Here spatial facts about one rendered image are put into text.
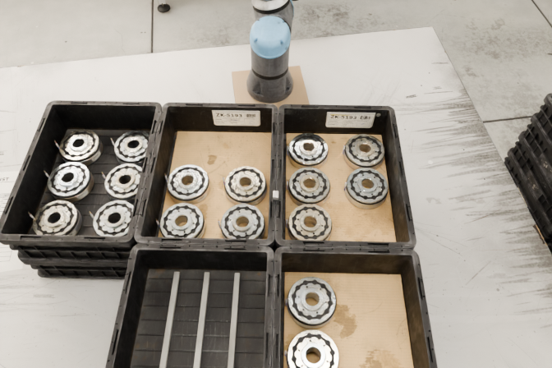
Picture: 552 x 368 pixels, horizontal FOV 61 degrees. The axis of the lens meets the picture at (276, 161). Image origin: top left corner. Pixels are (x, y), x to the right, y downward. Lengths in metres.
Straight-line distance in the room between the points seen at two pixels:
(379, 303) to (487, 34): 2.32
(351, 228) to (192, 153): 0.46
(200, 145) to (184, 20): 1.83
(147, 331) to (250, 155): 0.50
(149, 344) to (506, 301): 0.85
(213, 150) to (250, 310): 0.44
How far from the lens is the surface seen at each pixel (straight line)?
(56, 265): 1.26
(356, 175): 1.18
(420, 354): 1.01
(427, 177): 1.42
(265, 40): 1.36
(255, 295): 1.06
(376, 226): 1.15
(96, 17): 3.19
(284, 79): 1.46
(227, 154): 1.24
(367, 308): 1.06
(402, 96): 1.60
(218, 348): 1.03
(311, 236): 1.08
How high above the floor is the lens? 1.83
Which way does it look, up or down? 55 degrees down
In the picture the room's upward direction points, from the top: straight up
